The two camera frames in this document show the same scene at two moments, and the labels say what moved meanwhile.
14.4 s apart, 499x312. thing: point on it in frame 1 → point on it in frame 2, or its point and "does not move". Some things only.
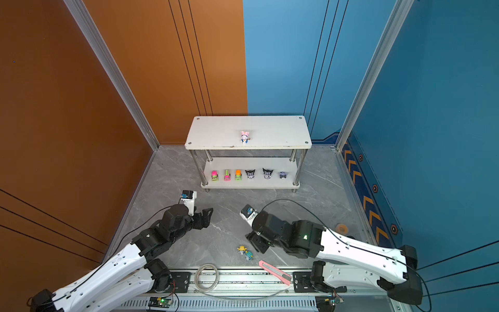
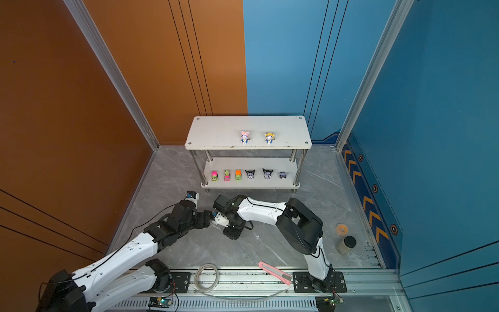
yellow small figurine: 242,249 → 269,137
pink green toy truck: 214,175 does not move
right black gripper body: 262,244 → 232,230
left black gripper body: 197,222 does not move
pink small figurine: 244,136 does not move
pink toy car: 227,175 does not move
